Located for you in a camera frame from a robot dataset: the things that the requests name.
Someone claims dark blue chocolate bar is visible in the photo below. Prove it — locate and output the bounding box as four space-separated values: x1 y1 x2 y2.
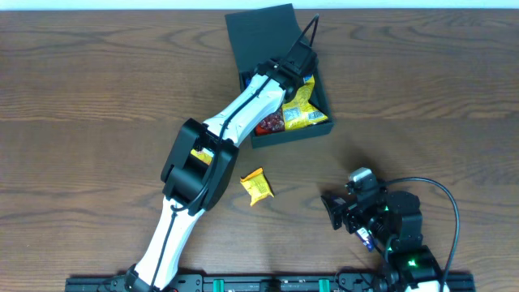
355 227 375 251

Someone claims yellow Hacks candy bag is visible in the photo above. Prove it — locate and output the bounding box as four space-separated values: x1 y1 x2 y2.
281 75 328 131

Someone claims red Hacks candy bag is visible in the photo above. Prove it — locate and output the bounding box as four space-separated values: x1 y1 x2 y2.
255 108 285 135

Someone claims yellow orange snack packet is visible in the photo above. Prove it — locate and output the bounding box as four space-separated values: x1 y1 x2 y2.
190 148 214 165

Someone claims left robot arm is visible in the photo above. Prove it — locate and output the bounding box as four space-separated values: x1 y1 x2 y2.
123 41 317 291

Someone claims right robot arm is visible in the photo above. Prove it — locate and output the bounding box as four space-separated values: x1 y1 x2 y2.
320 174 460 291

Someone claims small yellow cracker packet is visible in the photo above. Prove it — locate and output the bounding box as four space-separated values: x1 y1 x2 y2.
240 167 274 207

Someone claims dark green open box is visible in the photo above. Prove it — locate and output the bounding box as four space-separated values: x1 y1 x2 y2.
225 4 334 148

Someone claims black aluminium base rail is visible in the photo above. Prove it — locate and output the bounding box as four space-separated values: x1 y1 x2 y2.
64 272 476 292

